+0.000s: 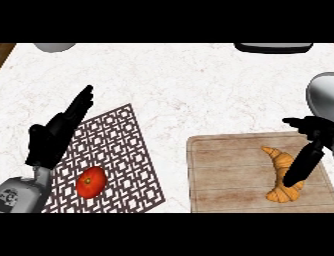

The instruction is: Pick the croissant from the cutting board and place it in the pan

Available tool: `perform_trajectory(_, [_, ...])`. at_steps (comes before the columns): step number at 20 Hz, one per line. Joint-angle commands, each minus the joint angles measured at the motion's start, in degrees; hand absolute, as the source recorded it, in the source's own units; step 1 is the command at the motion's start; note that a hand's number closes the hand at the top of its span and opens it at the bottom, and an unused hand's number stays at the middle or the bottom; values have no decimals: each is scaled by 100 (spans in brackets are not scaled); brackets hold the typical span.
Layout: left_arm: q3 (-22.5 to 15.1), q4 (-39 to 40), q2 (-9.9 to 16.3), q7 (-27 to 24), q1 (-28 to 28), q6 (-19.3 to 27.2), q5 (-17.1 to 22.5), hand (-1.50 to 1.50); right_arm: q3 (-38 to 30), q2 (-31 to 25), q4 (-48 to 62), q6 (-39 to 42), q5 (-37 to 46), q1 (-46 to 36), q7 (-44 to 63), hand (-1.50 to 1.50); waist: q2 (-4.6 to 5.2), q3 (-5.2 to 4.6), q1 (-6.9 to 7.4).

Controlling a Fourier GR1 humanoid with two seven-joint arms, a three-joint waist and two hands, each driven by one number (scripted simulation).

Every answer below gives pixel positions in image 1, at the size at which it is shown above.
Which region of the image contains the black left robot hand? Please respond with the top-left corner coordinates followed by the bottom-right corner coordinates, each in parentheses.
top-left (24, 84), bottom-right (96, 171)

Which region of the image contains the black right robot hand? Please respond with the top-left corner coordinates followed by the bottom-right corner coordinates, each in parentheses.
top-left (281, 115), bottom-right (334, 189)

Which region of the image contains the golden brown croissant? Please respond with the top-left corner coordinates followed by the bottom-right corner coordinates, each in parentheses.
top-left (260, 145), bottom-right (306, 204)

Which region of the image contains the pale wooden cutting board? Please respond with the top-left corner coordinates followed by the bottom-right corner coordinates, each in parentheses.
top-left (185, 131), bottom-right (334, 214)

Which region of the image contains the red tomato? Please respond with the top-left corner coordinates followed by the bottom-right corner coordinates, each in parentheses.
top-left (74, 166), bottom-right (109, 200)

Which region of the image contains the brown patterned placemat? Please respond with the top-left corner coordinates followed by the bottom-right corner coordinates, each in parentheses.
top-left (42, 103), bottom-right (167, 214)

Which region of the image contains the black and grey appliance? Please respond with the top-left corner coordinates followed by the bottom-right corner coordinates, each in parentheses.
top-left (232, 42), bottom-right (315, 55)

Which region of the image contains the grey rounded bowl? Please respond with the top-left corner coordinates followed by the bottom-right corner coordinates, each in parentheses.
top-left (33, 42), bottom-right (77, 54)

